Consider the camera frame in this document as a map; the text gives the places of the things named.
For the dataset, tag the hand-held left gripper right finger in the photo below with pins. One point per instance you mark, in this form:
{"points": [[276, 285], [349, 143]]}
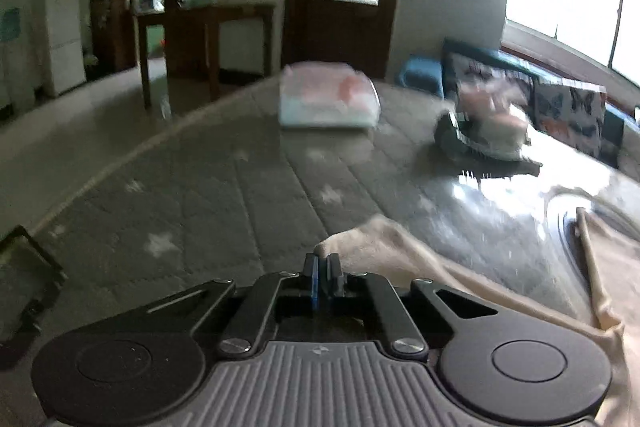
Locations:
{"points": [[331, 279]]}

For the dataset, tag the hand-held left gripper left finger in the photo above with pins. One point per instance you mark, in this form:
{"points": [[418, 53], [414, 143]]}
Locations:
{"points": [[313, 288]]}

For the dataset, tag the beige garment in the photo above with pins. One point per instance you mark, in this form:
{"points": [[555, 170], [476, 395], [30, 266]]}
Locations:
{"points": [[430, 274]]}

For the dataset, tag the pile of folded clothes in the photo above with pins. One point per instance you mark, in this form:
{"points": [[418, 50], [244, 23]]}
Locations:
{"points": [[492, 119]]}

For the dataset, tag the folded pink white blanket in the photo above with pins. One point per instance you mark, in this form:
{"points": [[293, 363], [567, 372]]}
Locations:
{"points": [[327, 99]]}

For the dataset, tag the blue plastic stool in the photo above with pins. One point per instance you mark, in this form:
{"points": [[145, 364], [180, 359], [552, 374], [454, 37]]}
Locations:
{"points": [[420, 74]]}

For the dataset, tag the butterfly print cushion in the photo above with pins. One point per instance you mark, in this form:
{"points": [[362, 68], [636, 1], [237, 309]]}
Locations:
{"points": [[570, 112], [475, 72]]}

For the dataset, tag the dark wooden table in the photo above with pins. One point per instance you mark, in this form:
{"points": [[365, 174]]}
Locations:
{"points": [[210, 14]]}

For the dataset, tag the teal sofa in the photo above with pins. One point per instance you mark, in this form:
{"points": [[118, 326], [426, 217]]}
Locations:
{"points": [[617, 127]]}

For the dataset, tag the white refrigerator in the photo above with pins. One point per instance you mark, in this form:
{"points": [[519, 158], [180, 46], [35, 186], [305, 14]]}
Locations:
{"points": [[62, 42]]}

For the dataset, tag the black metal frame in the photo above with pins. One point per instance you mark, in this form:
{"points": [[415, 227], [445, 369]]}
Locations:
{"points": [[35, 257]]}

